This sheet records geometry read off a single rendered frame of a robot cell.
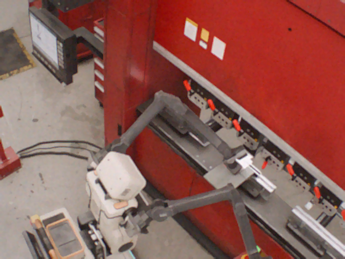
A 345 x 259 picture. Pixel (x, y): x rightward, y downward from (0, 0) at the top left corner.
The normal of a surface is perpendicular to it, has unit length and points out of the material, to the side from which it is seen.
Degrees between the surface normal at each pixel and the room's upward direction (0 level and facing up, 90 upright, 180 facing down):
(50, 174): 0
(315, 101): 90
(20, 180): 0
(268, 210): 0
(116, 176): 48
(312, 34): 90
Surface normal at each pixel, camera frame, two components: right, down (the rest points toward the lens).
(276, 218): 0.11, -0.66
